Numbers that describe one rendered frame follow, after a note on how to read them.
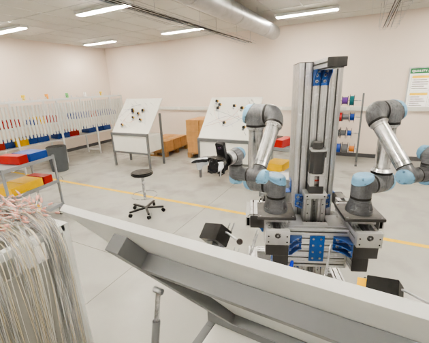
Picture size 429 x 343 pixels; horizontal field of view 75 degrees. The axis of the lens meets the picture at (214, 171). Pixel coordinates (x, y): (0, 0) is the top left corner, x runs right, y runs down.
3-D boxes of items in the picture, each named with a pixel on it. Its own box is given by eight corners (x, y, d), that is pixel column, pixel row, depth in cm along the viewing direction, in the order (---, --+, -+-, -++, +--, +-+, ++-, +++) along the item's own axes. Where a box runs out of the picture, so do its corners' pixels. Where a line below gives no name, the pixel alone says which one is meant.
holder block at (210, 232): (226, 265, 56) (240, 224, 60) (189, 257, 63) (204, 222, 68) (239, 273, 58) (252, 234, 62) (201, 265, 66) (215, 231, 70)
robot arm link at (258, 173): (291, 112, 163) (267, 188, 147) (273, 111, 169) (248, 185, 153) (287, 99, 154) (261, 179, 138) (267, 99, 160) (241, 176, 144)
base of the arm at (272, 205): (262, 204, 185) (263, 190, 182) (286, 204, 183) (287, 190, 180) (263, 214, 170) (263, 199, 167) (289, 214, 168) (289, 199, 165)
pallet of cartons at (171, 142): (167, 146, 936) (166, 133, 923) (188, 148, 903) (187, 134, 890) (144, 155, 833) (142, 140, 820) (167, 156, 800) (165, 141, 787)
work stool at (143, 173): (126, 221, 424) (120, 178, 404) (135, 205, 479) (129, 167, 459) (163, 219, 427) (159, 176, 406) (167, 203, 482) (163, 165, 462)
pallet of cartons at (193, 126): (187, 157, 788) (184, 120, 757) (201, 151, 857) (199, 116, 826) (227, 160, 737) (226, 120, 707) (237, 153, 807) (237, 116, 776)
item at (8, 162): (41, 209, 476) (26, 148, 444) (66, 212, 463) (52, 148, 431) (-18, 240, 386) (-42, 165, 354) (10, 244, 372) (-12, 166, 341)
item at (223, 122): (250, 184, 560) (250, 99, 511) (199, 177, 614) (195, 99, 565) (261, 173, 620) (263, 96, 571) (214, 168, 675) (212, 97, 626)
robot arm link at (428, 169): (408, 183, 144) (411, 162, 141) (423, 180, 148) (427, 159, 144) (423, 188, 137) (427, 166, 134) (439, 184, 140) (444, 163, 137)
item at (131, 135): (150, 169, 685) (143, 99, 636) (115, 165, 737) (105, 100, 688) (168, 162, 746) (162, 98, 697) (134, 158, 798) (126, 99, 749)
